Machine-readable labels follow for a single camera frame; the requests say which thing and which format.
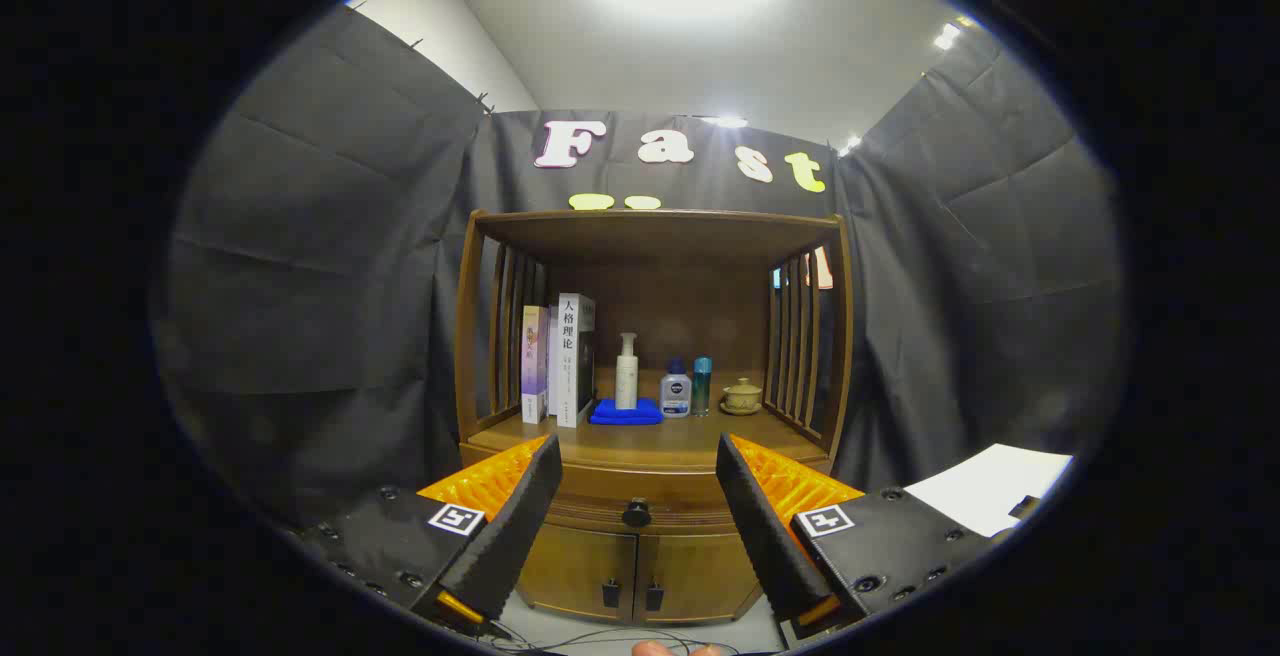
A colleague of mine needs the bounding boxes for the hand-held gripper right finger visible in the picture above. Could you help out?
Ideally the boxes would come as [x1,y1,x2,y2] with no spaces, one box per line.
[715,433,1001,642]

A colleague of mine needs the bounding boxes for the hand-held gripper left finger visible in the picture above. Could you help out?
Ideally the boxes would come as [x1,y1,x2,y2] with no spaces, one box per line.
[300,434,564,637]

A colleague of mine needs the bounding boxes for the brown wooden drawer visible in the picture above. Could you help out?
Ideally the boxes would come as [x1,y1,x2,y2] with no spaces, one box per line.
[540,481,746,537]

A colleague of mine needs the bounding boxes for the wooden cabinet door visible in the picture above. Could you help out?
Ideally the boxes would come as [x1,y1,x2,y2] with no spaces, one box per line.
[515,524,638,623]
[634,531,766,625]

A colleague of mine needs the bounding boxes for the wooden countertop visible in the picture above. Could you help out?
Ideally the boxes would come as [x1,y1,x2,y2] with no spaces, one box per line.
[465,368,831,469]

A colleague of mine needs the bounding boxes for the brown wooden cabinet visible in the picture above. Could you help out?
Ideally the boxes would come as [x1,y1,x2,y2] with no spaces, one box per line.
[455,208,855,627]

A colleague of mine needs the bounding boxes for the yellow lidded teacup with saucer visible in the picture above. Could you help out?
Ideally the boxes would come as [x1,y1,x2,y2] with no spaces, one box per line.
[720,377,764,417]

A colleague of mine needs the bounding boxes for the folded blue cloth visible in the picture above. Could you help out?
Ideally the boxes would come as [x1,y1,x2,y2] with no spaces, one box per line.
[589,397,665,426]

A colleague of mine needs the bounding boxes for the purple book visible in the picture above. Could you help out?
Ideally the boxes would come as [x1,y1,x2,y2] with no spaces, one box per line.
[521,305,551,425]

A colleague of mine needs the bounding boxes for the clear blue-capped pump bottle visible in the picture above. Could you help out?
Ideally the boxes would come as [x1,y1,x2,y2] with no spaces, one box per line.
[660,358,693,419]

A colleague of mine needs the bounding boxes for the thick white book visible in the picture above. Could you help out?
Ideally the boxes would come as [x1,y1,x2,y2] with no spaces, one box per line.
[547,293,597,429]

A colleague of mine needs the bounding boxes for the white pump bottle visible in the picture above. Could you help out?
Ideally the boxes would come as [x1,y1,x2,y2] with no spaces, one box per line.
[615,332,640,411]

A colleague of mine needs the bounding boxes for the white table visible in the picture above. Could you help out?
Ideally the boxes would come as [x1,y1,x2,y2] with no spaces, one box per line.
[903,443,1076,539]

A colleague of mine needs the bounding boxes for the black cables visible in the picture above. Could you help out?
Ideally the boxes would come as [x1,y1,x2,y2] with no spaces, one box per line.
[480,626,741,656]

